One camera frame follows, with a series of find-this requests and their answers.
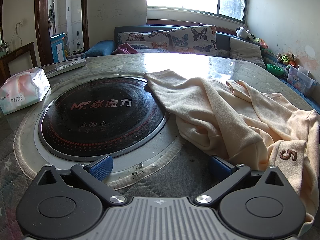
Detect white remote control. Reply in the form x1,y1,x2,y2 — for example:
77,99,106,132
46,59,87,78

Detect grey pillow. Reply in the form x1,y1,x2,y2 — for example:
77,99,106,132
229,37,267,69

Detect blue blanket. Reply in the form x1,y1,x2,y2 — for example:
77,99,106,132
82,40,117,58

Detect white tissue pack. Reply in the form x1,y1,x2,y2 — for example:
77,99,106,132
0,67,51,115

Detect green plastic bowl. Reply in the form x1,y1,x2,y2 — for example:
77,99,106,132
266,64,284,77

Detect cream fleece sweater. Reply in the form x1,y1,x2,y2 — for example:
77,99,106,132
144,69,320,233

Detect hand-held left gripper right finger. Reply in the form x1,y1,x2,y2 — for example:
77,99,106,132
195,155,292,205

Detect brown plush toys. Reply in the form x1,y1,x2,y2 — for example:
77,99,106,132
277,52,297,67

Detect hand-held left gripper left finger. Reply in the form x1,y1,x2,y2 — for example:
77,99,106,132
30,155,128,205

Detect pink cloth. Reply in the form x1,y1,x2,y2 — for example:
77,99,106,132
111,42,138,55

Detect blue utility cabinet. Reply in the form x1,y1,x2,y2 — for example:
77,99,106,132
50,32,66,63

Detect butterfly print cushion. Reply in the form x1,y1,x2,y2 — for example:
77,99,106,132
117,30,170,52
169,26,217,54

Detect hanging towels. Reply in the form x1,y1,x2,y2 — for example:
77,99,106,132
48,5,57,29

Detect dark blue sofa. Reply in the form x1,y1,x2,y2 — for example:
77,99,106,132
82,25,320,105

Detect dark wooden door frame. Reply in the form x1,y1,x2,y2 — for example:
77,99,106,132
35,0,90,65

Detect clear plastic storage box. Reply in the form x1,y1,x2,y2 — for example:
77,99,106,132
286,65,319,97

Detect panda plush toy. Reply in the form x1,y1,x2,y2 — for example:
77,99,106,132
236,27,255,40

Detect colourful small toys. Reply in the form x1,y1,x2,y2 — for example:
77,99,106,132
254,37,269,50

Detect round black induction cooktop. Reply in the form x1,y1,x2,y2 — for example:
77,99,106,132
38,77,167,162

